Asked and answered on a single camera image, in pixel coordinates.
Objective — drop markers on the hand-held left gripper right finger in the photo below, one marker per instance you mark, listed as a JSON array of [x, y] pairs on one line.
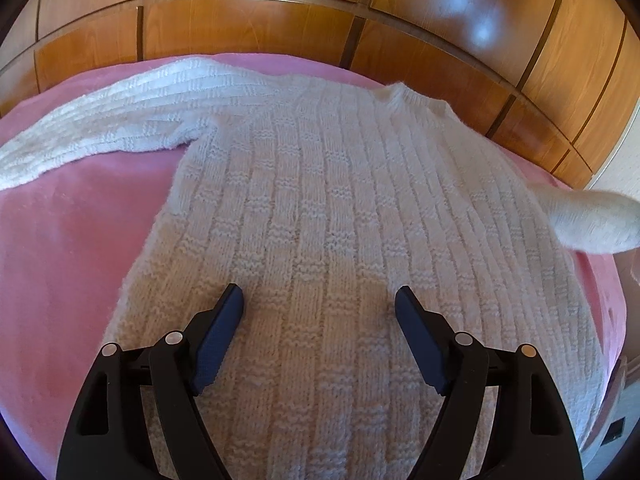
[[422, 345]]

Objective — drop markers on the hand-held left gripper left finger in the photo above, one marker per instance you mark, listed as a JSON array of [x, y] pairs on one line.
[[217, 340]]

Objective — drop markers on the white knit sweater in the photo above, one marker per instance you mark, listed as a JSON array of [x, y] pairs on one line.
[[325, 185]]

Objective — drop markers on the pink blanket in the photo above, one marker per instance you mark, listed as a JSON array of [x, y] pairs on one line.
[[75, 260]]

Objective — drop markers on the wooden panelled headboard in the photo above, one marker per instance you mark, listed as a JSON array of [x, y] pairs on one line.
[[250, 25]]

